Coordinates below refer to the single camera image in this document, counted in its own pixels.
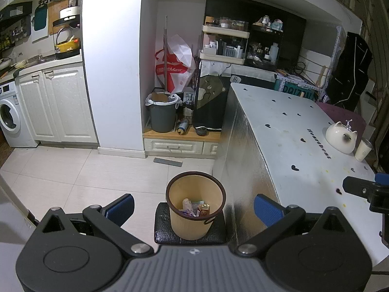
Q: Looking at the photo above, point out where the white cat-shaped ceramic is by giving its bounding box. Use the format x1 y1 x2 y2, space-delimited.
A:
325 120 358 154

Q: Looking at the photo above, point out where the white storage rack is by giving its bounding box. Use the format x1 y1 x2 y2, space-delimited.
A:
199 17 250 65

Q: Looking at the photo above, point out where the white paper cup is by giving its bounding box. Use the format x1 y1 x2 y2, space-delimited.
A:
354 139 373 163

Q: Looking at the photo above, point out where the teal cutting board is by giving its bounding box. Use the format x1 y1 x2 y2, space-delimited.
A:
33 4 49 32

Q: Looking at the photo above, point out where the white red wrapper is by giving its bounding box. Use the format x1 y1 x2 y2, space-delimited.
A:
182 198 195 216

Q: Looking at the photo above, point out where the red white shopping bag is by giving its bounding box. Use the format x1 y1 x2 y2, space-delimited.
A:
155 34 197 93

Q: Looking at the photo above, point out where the grey bin white liner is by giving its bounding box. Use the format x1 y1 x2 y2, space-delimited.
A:
145 92 180 134

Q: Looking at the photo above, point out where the white kitchen base cabinet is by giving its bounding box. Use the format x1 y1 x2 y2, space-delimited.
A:
15 62 98 146

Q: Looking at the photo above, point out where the black shelf with bottles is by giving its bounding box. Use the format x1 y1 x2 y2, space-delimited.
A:
245 15 285 69

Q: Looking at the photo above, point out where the grey flat plate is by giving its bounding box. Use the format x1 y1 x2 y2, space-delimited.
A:
153 157 183 167

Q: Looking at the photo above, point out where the wooden low drawer cabinet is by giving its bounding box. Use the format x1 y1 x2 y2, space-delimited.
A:
142 126 221 159

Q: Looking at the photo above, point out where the yellow pot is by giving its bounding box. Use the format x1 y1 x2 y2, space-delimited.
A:
54 38 81 52

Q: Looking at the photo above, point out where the black cabinet bear cloth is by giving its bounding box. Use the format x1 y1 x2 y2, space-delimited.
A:
194 73 229 130

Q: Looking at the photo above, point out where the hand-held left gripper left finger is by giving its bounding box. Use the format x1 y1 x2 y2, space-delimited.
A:
36 193 155 255

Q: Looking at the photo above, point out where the white rice cooker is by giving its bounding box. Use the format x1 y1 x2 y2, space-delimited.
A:
59 5 81 19

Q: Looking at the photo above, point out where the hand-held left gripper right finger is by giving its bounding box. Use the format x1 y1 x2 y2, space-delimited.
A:
235 193 357 255

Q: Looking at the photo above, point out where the black jacket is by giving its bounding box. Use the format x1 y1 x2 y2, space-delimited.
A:
325 32 373 112

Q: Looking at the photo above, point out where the teal sign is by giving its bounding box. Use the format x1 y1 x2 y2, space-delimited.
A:
275 77 317 101

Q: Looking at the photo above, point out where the white washing machine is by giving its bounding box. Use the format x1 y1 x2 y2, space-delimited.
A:
0 81 39 148

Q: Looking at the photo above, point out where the wooden cutting board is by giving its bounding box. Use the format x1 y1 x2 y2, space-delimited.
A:
48 1 72 36

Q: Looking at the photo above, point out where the beige wastebasket brown rim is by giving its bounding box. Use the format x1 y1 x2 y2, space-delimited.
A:
166 172 227 241

